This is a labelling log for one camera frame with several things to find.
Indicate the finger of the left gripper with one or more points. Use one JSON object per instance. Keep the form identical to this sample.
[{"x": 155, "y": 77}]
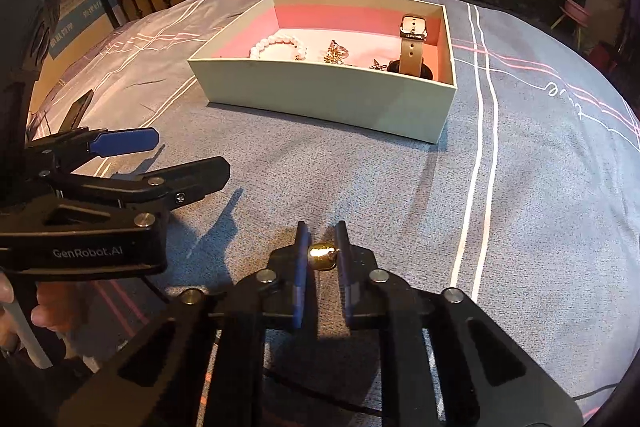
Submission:
[
  {"x": 177, "y": 186},
  {"x": 122, "y": 142}
]

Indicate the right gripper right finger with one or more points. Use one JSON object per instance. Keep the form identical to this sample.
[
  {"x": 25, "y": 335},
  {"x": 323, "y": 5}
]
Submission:
[{"x": 344, "y": 265}]

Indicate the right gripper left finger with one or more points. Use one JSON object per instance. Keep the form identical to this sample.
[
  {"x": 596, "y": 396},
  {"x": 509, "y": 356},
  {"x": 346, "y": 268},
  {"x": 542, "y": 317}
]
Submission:
[{"x": 301, "y": 246}]

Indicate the gold heart pendant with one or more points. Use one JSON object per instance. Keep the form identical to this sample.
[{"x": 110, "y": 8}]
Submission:
[{"x": 322, "y": 256}]

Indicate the beige strap wristwatch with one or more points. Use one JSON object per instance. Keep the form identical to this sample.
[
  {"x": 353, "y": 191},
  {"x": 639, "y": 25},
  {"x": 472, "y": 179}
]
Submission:
[{"x": 413, "y": 34}]

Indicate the person's left hand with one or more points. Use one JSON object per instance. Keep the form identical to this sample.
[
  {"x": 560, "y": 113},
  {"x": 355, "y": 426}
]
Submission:
[{"x": 58, "y": 309}]

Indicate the black smartphone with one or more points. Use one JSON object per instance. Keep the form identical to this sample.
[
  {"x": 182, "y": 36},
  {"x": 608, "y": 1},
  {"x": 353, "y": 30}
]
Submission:
[{"x": 74, "y": 115}]

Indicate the open pale green box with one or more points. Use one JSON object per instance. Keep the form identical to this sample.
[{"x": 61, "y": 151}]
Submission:
[{"x": 327, "y": 60}]

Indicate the grey plaid bed cover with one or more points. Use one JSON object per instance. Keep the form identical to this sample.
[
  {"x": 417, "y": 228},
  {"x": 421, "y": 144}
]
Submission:
[{"x": 529, "y": 201}]

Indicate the pink stool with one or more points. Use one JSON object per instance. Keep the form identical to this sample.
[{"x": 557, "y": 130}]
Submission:
[{"x": 571, "y": 10}]

